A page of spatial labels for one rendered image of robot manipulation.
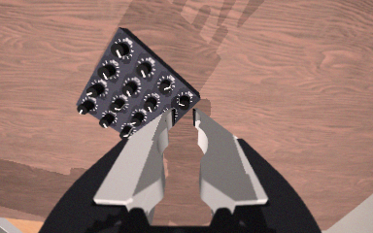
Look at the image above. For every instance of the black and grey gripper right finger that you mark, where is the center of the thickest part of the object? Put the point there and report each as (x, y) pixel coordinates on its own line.
(235, 176)

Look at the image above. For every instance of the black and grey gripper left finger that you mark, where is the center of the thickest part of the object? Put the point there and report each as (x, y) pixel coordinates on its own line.
(130, 175)

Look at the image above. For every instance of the dark grey knob box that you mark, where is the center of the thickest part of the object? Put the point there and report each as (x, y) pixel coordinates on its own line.
(133, 74)

